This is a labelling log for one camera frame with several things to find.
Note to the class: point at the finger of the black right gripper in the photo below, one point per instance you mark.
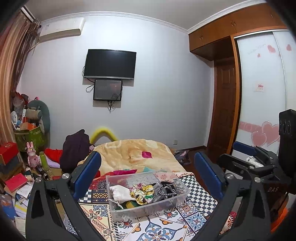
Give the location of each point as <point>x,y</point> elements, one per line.
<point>247,149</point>
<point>232,164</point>

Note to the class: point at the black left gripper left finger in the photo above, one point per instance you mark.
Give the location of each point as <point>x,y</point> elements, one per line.
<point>43,221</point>

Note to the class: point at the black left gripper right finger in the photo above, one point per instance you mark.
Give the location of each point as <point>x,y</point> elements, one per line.
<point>253,216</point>

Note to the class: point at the white drawstring pouch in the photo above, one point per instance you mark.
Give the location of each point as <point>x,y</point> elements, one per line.
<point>120,194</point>

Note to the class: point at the clear plastic storage box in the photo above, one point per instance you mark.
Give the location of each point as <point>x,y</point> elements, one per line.
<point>177,189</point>

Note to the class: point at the floral fabric scrunchie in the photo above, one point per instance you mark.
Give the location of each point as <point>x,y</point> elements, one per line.
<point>143,194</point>

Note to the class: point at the green knitted cloth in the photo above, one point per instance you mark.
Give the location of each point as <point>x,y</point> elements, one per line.
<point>127,205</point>

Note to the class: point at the black speaker box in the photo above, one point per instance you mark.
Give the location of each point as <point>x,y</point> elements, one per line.
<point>286,155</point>

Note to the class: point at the patterned patchwork tablecloth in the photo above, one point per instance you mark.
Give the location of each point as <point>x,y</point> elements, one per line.
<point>177,218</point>

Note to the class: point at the green bottle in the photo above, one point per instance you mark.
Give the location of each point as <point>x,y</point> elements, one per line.
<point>43,160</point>

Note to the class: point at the pink rabbit figurine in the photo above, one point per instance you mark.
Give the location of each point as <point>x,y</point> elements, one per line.
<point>33,158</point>

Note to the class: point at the red cushion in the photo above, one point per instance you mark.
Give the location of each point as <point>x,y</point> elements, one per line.
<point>53,154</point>

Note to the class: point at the clear plastic bag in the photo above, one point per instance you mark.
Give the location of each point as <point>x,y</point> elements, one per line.
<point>161,193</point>

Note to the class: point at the red gift box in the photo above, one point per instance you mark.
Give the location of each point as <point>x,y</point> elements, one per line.
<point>7,152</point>

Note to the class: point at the dark purple garment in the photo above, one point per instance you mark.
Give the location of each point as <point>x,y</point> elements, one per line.
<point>75,149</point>

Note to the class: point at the green cardboard box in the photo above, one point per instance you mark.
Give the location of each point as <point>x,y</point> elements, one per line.
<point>35,135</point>

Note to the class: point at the white sliding wardrobe door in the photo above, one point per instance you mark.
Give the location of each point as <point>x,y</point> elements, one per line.
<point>267,70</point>

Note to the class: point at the peach fleece blanket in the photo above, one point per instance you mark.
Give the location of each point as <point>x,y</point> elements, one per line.
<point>136,154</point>

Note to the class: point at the yellow fuzzy hoop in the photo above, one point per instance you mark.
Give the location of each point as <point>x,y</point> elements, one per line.
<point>100,132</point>

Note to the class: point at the grey green plush toy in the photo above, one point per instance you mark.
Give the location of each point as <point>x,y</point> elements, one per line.
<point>38,112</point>

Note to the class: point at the wooden overhead cabinet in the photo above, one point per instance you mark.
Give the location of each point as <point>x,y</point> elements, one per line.
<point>213,41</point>

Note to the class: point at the striped brown curtain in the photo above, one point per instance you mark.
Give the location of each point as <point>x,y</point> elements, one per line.
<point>16,40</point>

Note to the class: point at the small black wall monitor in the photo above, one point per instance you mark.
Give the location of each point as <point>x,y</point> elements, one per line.
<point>107,90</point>

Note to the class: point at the wall mounted black television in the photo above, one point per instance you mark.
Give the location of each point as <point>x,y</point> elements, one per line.
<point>104,63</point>

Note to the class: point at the white wall air conditioner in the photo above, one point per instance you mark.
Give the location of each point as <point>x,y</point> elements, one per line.
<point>61,29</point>

